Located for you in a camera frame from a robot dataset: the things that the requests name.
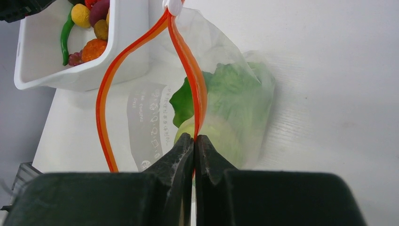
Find yellow bell pepper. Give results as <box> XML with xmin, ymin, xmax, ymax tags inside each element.
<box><xmin>106</xmin><ymin>10</ymin><xmax>110</xmax><ymax>25</ymax></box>

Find yellow lemon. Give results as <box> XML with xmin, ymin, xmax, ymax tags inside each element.
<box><xmin>71</xmin><ymin>4</ymin><xmax>91</xmax><ymax>28</ymax></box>

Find red grapes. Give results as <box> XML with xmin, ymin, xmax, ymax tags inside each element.
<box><xmin>68</xmin><ymin>50</ymin><xmax>84</xmax><ymax>66</ymax></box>

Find white plastic bin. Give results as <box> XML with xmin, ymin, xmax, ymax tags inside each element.
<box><xmin>14</xmin><ymin>0</ymin><xmax>149</xmax><ymax>91</ymax></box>

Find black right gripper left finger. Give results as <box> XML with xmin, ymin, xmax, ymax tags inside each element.
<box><xmin>4</xmin><ymin>133</ymin><xmax>193</xmax><ymax>226</ymax></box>

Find green lettuce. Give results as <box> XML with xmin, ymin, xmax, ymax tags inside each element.
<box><xmin>169</xmin><ymin>62</ymin><xmax>275</xmax><ymax>169</ymax></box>

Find green round fruit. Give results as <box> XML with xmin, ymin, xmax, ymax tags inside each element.
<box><xmin>199</xmin><ymin>117</ymin><xmax>245</xmax><ymax>168</ymax></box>

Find clear orange zip bag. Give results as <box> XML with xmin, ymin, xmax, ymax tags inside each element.
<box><xmin>96</xmin><ymin>0</ymin><xmax>263</xmax><ymax>172</ymax></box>

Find purple sweet potato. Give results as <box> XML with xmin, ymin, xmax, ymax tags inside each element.
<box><xmin>89</xmin><ymin>0</ymin><xmax>110</xmax><ymax>27</ymax></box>

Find orange tangerine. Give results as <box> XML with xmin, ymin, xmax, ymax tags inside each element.
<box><xmin>81</xmin><ymin>39</ymin><xmax>107</xmax><ymax>63</ymax></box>

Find brown potato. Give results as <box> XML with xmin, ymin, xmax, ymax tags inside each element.
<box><xmin>93</xmin><ymin>19</ymin><xmax>109</xmax><ymax>41</ymax></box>

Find red tomato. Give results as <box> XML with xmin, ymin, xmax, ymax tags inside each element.
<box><xmin>84</xmin><ymin>0</ymin><xmax>99</xmax><ymax>10</ymax></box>

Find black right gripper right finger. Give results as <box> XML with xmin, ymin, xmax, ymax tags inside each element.
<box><xmin>194</xmin><ymin>135</ymin><xmax>366</xmax><ymax>226</ymax></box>

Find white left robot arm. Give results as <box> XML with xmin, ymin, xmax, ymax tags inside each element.
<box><xmin>0</xmin><ymin>0</ymin><xmax>55</xmax><ymax>23</ymax></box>

